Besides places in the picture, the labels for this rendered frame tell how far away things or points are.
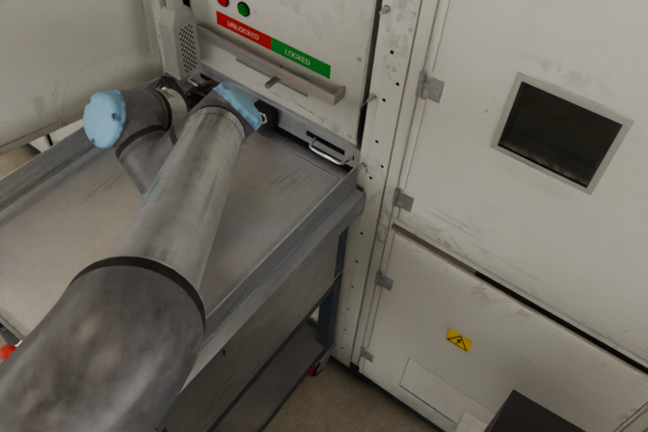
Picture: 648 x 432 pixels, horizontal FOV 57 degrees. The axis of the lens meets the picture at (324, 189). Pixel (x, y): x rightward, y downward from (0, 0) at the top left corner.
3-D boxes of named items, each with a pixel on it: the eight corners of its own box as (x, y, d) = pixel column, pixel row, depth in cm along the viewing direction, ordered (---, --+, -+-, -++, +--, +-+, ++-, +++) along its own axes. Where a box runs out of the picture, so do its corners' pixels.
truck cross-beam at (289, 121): (360, 171, 137) (363, 152, 133) (188, 77, 156) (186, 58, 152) (371, 159, 140) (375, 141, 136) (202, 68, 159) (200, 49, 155)
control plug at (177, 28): (180, 81, 141) (171, 16, 128) (166, 73, 143) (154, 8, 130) (203, 66, 146) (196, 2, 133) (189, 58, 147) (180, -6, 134)
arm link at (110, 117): (98, 164, 96) (67, 115, 98) (154, 154, 107) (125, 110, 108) (128, 127, 91) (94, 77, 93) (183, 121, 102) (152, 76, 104)
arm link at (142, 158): (195, 177, 90) (151, 113, 92) (144, 222, 93) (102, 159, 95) (225, 176, 99) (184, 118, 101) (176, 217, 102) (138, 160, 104)
